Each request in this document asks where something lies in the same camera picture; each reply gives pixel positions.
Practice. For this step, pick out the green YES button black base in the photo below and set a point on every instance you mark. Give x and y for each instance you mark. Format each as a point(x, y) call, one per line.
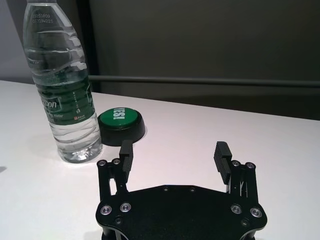
point(120, 127)

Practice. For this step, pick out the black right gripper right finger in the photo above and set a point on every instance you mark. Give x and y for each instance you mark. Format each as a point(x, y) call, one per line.
point(222, 160)

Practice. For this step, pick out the clear water bottle green label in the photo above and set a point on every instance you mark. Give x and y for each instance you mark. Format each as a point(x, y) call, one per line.
point(65, 82)

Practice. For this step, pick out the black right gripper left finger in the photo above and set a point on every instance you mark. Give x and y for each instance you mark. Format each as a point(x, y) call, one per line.
point(126, 162)

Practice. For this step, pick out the grey horizontal wall rail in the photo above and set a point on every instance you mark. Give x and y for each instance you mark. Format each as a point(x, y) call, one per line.
point(200, 80)

